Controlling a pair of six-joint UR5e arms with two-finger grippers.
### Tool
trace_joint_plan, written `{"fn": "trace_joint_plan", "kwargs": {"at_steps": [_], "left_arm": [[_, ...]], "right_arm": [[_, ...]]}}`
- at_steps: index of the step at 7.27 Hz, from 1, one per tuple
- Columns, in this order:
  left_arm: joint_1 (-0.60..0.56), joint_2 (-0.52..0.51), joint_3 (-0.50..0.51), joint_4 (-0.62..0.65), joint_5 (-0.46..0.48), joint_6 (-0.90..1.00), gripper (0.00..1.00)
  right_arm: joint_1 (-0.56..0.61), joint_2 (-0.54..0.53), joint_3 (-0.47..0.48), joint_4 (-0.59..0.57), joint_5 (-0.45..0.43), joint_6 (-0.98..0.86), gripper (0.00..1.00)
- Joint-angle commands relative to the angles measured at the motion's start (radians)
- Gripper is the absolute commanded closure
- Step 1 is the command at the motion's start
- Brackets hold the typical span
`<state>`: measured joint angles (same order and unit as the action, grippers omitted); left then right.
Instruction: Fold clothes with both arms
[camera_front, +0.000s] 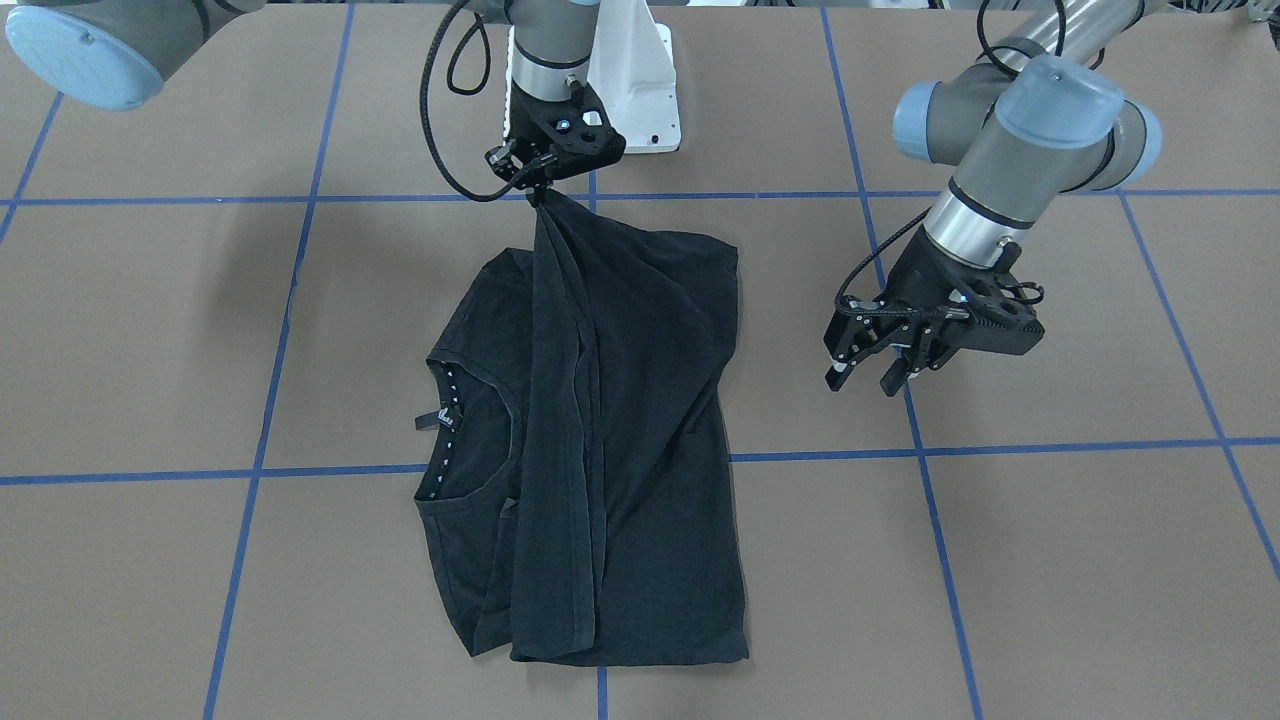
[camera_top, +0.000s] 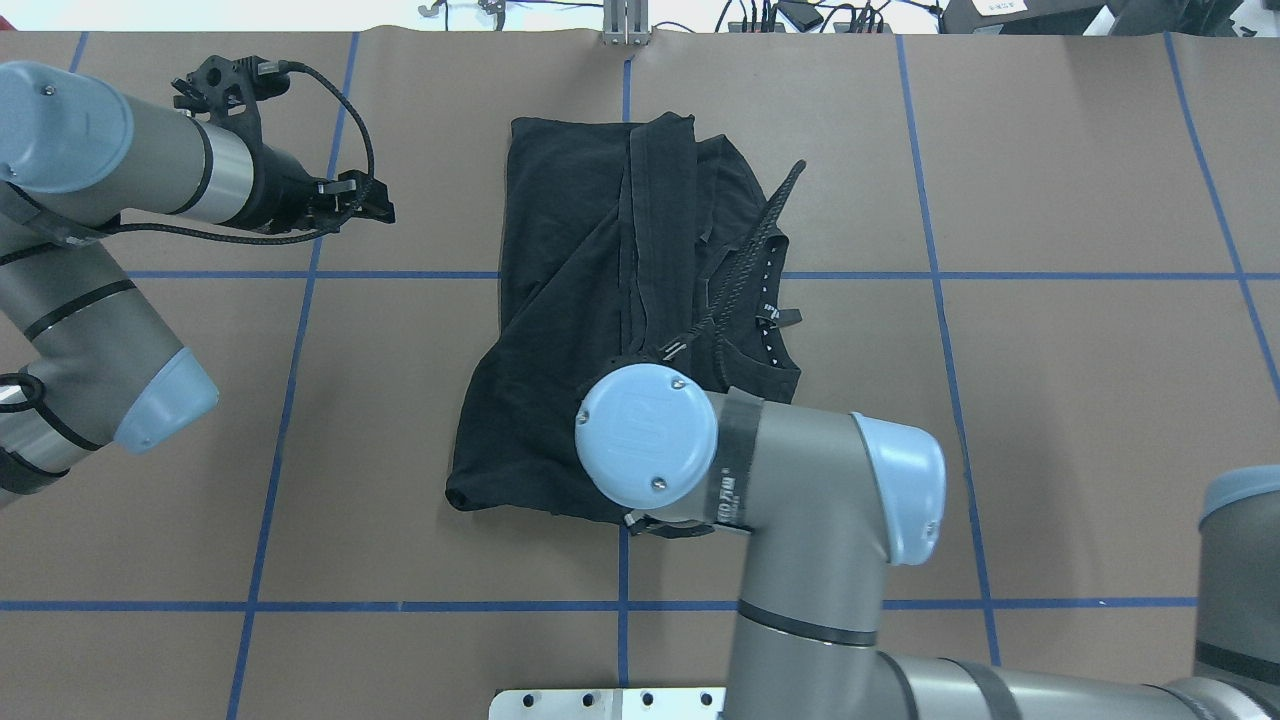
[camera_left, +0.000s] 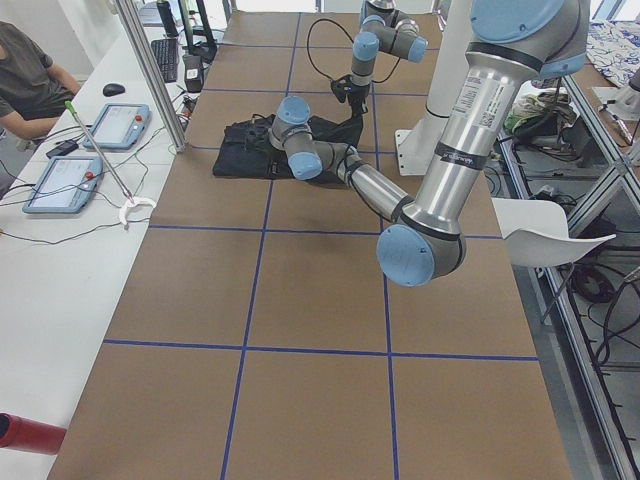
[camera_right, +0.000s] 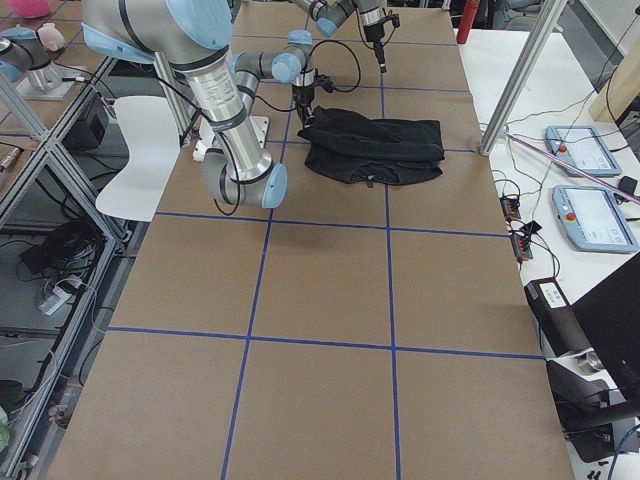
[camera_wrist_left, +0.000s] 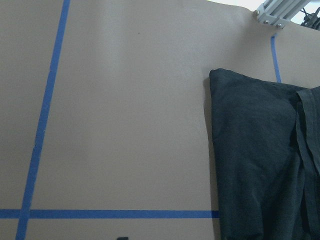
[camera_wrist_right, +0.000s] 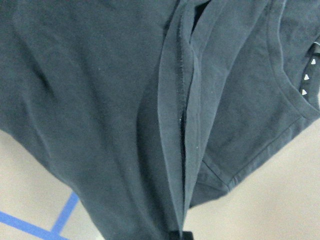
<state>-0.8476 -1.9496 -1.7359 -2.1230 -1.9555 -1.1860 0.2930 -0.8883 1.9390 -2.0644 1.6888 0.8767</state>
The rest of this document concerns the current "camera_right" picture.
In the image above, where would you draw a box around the white plastic chair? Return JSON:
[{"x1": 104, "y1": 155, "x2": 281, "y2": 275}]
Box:
[{"x1": 95, "y1": 96, "x2": 181, "y2": 222}]

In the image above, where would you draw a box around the far blue teach pendant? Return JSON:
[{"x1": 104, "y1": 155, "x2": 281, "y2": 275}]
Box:
[{"x1": 545, "y1": 125, "x2": 622, "y2": 178}]

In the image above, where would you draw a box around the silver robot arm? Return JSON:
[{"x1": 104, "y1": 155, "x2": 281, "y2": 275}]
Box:
[
  {"x1": 292, "y1": 0, "x2": 400, "y2": 74},
  {"x1": 82, "y1": 1, "x2": 313, "y2": 209}
]

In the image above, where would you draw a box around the white reacher grabber stick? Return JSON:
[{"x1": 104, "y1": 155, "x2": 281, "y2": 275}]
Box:
[{"x1": 504, "y1": 130, "x2": 640, "y2": 205}]

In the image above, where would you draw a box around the black label printer box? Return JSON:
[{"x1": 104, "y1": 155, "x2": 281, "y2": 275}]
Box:
[{"x1": 524, "y1": 277, "x2": 593, "y2": 358}]

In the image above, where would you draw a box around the black monitor on desk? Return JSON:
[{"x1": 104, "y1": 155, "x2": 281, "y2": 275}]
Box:
[{"x1": 572, "y1": 255, "x2": 640, "y2": 400}]

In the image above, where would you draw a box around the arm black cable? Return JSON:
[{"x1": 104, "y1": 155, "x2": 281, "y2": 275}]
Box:
[{"x1": 249, "y1": 39, "x2": 362, "y2": 114}]

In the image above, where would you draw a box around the near blue teach pendant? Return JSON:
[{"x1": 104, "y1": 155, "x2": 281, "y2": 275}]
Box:
[{"x1": 551, "y1": 185, "x2": 639, "y2": 254}]

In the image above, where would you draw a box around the blue teach pendant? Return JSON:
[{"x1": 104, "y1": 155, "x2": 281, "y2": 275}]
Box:
[
  {"x1": 551, "y1": 185, "x2": 639, "y2": 254},
  {"x1": 545, "y1": 125, "x2": 622, "y2": 178}
]

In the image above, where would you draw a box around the aluminium frame post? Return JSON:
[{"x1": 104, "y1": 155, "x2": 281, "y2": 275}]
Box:
[{"x1": 478, "y1": 0, "x2": 568, "y2": 156}]

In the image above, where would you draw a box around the black printed t-shirt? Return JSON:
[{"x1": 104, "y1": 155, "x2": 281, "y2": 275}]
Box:
[{"x1": 298, "y1": 107, "x2": 445, "y2": 186}]

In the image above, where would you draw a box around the red cylinder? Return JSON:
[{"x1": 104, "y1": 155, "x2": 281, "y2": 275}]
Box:
[{"x1": 456, "y1": 0, "x2": 480, "y2": 45}]

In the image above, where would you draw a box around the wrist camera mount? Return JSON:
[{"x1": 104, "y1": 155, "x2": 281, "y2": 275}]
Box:
[
  {"x1": 314, "y1": 74, "x2": 335, "y2": 93},
  {"x1": 382, "y1": 11, "x2": 400, "y2": 29}
]

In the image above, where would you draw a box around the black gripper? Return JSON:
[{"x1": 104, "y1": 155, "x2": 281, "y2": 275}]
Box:
[
  {"x1": 292, "y1": 85, "x2": 315, "y2": 126},
  {"x1": 363, "y1": 22, "x2": 387, "y2": 74}
]

